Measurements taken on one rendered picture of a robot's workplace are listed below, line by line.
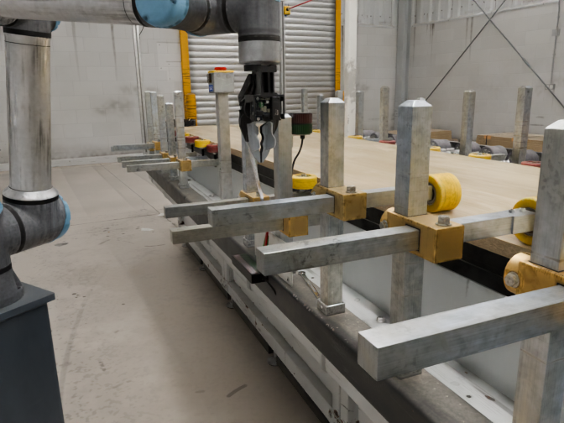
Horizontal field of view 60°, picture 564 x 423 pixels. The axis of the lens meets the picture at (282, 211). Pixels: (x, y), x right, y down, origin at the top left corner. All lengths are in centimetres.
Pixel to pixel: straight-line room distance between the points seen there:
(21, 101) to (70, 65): 728
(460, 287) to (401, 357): 62
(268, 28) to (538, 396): 80
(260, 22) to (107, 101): 784
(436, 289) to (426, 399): 33
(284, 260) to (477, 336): 26
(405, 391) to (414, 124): 41
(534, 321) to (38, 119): 133
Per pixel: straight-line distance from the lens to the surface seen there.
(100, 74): 883
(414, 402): 81
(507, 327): 49
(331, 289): 102
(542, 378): 63
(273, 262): 62
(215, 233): 112
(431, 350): 44
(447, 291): 106
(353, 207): 91
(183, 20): 103
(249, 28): 107
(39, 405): 168
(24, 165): 156
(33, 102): 152
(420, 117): 74
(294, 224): 114
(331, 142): 95
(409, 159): 74
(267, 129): 112
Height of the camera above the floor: 116
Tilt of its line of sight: 14 degrees down
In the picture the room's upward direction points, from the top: 1 degrees counter-clockwise
